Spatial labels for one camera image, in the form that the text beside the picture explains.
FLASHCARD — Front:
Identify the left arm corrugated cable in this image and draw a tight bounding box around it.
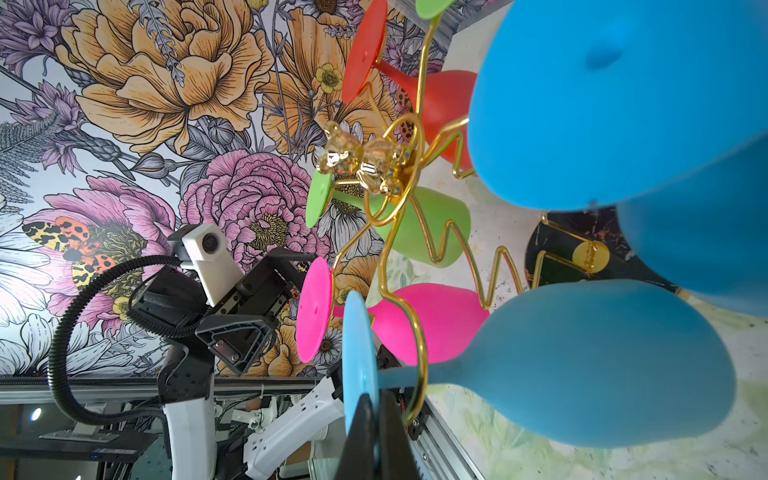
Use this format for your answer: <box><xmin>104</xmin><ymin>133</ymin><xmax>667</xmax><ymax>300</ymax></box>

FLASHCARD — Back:
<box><xmin>46</xmin><ymin>254</ymin><xmax>208</xmax><ymax>427</ymax></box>

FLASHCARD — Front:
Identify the green wine glass rear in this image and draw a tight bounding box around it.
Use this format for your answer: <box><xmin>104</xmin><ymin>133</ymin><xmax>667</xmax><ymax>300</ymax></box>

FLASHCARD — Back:
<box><xmin>415</xmin><ymin>0</ymin><xmax>455</xmax><ymax>19</ymax></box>

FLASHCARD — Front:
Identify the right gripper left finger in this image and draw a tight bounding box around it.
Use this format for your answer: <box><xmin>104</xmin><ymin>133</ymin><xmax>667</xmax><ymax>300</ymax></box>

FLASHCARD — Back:
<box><xmin>334</xmin><ymin>394</ymin><xmax>376</xmax><ymax>480</ymax></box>

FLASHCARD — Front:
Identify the green wine glass front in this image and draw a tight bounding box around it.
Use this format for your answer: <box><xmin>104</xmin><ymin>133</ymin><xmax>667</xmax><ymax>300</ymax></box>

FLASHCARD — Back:
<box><xmin>306</xmin><ymin>172</ymin><xmax>472</xmax><ymax>264</ymax></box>

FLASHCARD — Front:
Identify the green wine glass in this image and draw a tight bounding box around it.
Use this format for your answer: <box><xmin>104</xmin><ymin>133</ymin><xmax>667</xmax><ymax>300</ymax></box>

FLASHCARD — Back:
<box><xmin>415</xmin><ymin>0</ymin><xmax>455</xmax><ymax>19</ymax></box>
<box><xmin>306</xmin><ymin>172</ymin><xmax>472</xmax><ymax>264</ymax></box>

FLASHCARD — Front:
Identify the blue wine glass front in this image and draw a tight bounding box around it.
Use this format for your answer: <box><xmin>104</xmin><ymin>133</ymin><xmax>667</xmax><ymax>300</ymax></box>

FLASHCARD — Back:
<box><xmin>341</xmin><ymin>278</ymin><xmax>738</xmax><ymax>450</ymax></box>

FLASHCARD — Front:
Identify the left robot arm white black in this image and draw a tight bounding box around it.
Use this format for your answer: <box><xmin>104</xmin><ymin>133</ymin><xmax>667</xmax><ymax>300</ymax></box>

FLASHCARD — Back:
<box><xmin>129</xmin><ymin>249</ymin><xmax>343</xmax><ymax>479</ymax></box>

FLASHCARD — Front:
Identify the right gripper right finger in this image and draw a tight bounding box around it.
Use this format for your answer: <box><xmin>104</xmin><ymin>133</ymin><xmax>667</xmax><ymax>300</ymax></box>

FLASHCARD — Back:
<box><xmin>377</xmin><ymin>390</ymin><xmax>420</xmax><ymax>480</ymax></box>

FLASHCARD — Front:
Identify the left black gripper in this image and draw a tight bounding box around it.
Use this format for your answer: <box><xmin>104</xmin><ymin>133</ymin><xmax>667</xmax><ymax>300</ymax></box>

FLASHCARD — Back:
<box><xmin>128</xmin><ymin>248</ymin><xmax>315</xmax><ymax>375</ymax></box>

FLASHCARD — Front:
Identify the red wine glass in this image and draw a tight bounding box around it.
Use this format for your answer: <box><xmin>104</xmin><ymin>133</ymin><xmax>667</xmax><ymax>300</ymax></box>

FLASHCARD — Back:
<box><xmin>342</xmin><ymin>1</ymin><xmax>477</xmax><ymax>179</ymax></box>

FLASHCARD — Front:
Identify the blue wine glass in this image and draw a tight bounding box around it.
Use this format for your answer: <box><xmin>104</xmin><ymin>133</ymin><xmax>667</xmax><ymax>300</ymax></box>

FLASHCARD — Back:
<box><xmin>468</xmin><ymin>1</ymin><xmax>767</xmax><ymax>316</ymax></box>
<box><xmin>341</xmin><ymin>278</ymin><xmax>738</xmax><ymax>450</ymax></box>

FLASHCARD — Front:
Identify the pink wine glass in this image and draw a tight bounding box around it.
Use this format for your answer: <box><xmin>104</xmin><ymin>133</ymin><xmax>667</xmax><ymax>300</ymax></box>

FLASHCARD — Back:
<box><xmin>296</xmin><ymin>258</ymin><xmax>490</xmax><ymax>366</ymax></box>

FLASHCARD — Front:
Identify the gold wire glass rack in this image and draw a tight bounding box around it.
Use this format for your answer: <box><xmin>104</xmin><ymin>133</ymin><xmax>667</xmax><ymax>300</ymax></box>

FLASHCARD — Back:
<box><xmin>306</xmin><ymin>2</ymin><xmax>495</xmax><ymax>423</ymax></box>

